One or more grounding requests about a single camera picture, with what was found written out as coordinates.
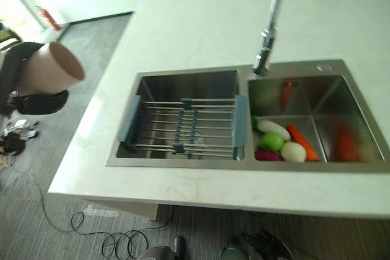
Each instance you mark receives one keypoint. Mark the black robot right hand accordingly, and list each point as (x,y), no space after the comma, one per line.
(265,246)

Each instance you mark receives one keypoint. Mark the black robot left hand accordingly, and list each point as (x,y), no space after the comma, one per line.
(36,103)

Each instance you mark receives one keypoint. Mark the pink plastic cup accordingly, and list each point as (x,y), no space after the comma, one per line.
(51,68)

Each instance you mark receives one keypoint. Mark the black clutter pile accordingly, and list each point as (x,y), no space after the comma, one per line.
(15,142)

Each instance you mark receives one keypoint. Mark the green and black chair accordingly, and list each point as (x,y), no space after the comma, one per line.
(9,36)

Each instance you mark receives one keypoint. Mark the red fire extinguisher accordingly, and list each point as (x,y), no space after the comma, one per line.
(48,19)

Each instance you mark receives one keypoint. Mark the dark robot foot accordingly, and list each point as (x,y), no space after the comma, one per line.
(179,248)

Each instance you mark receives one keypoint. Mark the purple sweet potato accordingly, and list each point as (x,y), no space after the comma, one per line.
(266,156)

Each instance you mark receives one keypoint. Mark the white round onion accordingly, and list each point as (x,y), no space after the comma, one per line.
(293,152)

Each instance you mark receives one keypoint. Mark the green apple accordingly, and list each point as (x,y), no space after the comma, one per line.
(271,142)

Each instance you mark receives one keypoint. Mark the silver robot leg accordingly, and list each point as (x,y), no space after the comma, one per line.
(157,253)

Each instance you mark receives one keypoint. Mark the orange carrot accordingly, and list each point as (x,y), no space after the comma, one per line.
(301,141)

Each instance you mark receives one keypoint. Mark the white radish with green leaves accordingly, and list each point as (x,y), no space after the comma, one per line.
(274,128)

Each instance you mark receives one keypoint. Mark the steel drying rack blue ends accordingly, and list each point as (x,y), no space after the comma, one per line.
(170,126)

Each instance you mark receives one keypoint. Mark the stainless steel double sink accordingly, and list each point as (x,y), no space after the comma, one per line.
(332,101)

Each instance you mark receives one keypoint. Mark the chrome kitchen faucet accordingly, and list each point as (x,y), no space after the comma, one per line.
(269,33)

